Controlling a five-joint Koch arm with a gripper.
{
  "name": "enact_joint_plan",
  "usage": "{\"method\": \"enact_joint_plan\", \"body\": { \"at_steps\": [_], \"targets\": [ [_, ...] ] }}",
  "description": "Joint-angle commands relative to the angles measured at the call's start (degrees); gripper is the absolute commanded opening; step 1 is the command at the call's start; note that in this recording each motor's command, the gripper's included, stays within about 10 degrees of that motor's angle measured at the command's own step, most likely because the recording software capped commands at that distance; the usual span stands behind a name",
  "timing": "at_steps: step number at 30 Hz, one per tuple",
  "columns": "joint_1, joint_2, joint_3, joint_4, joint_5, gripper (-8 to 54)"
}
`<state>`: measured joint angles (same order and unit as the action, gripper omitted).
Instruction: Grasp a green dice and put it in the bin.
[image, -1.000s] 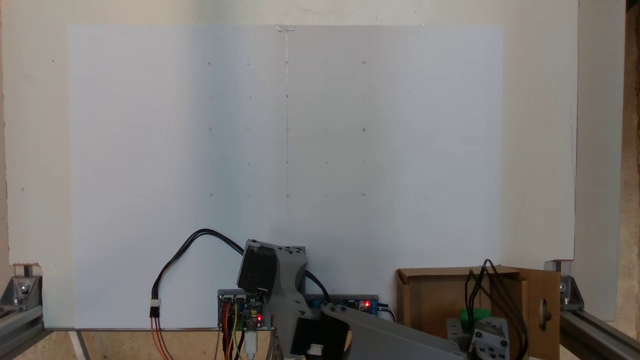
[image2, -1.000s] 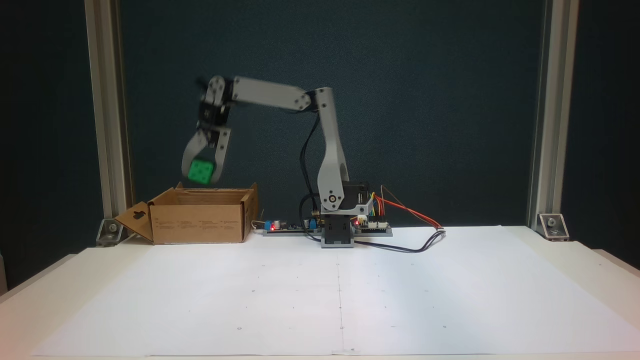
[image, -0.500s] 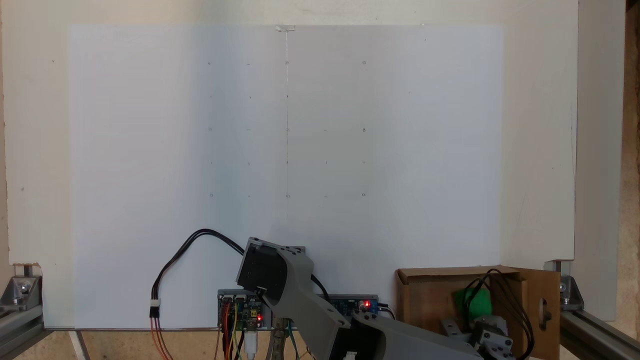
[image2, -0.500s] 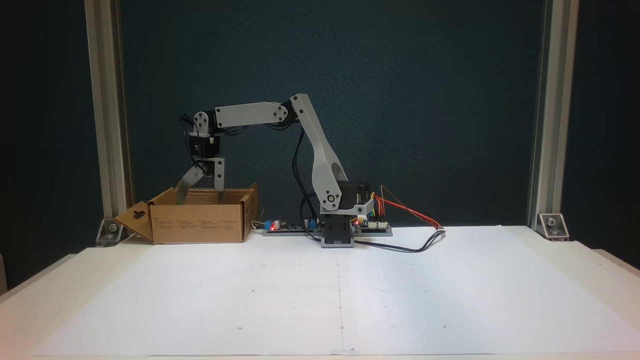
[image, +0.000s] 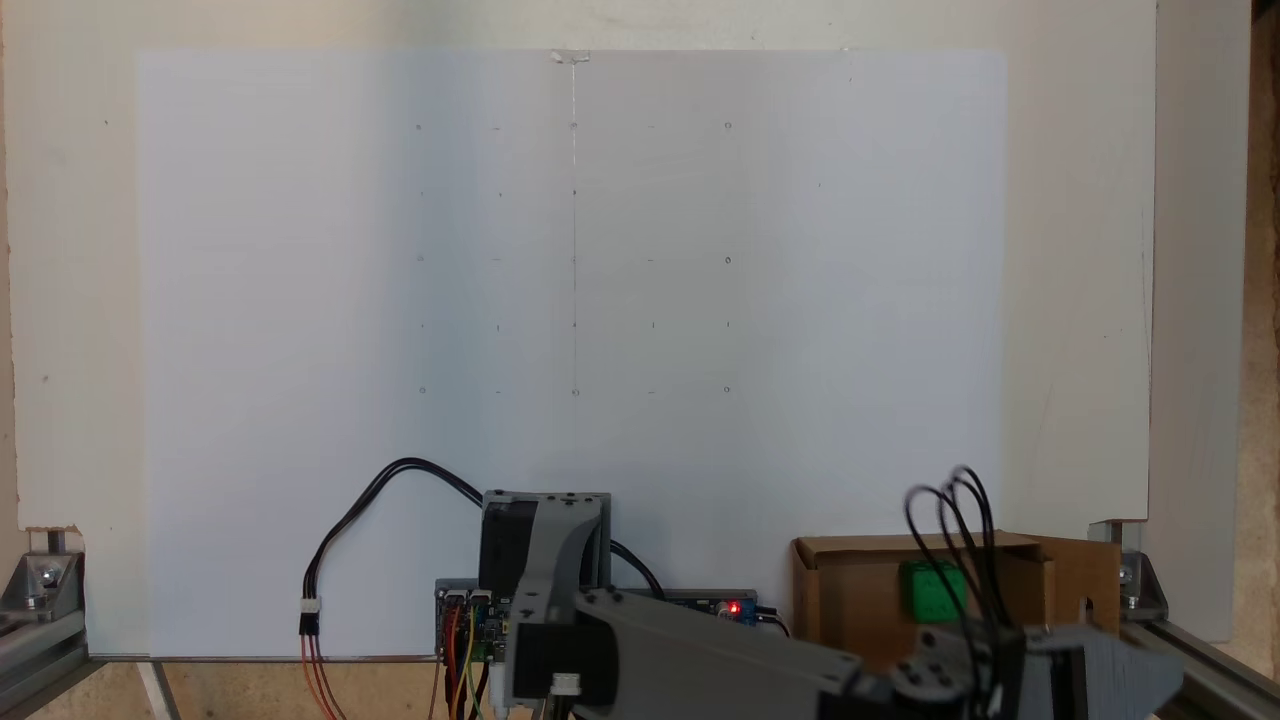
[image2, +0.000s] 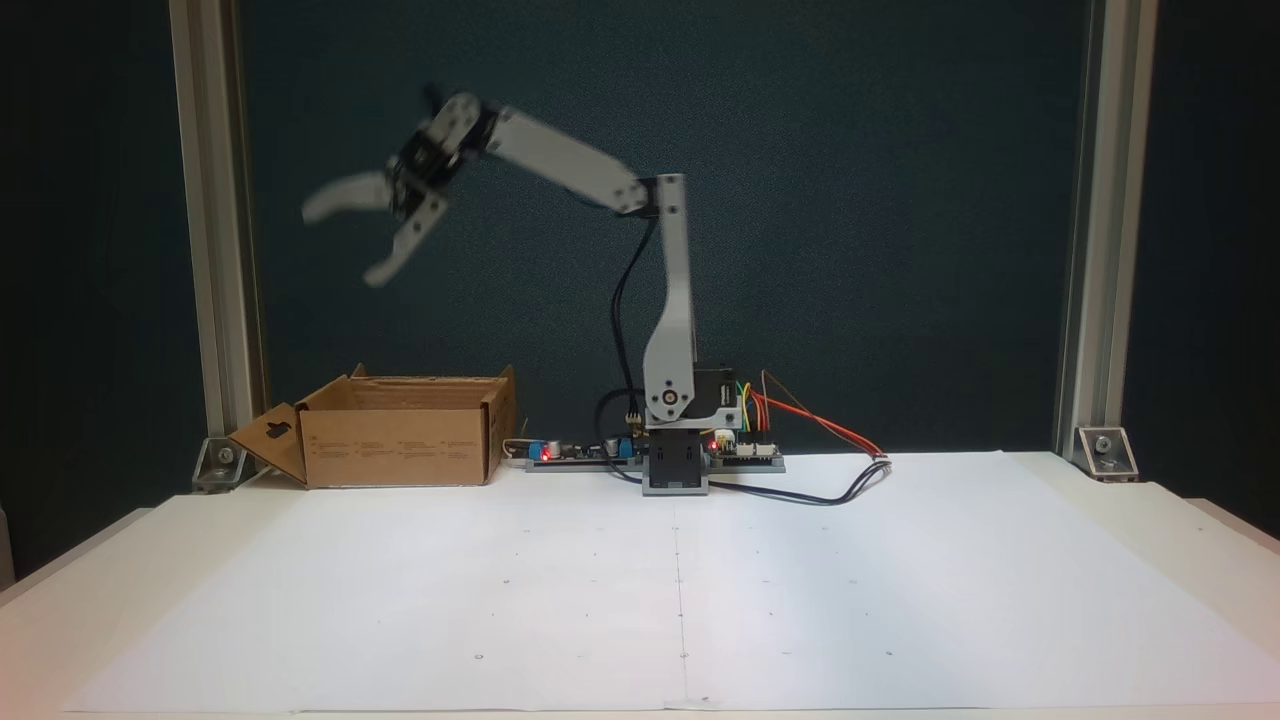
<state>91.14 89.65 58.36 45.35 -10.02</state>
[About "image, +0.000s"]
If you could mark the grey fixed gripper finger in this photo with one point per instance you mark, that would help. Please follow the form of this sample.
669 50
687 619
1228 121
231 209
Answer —
1130 685

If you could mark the green dice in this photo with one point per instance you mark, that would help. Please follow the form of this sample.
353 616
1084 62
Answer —
932 592

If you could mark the grey printed robot arm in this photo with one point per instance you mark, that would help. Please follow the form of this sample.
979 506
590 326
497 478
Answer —
700 655

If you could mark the brown cardboard box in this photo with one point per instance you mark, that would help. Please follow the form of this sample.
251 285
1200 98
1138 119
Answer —
850 600

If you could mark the circuit board with blue part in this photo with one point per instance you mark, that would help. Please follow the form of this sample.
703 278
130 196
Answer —
715 605

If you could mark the white paper sheet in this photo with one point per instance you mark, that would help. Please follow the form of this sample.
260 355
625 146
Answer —
570 300

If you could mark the clear tape piece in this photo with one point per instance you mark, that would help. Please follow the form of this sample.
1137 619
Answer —
570 57

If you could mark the aluminium frame rail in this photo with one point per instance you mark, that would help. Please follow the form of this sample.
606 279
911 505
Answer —
1210 665
40 655

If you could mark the metal corner bracket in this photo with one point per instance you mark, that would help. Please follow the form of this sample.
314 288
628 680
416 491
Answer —
1135 580
45 575

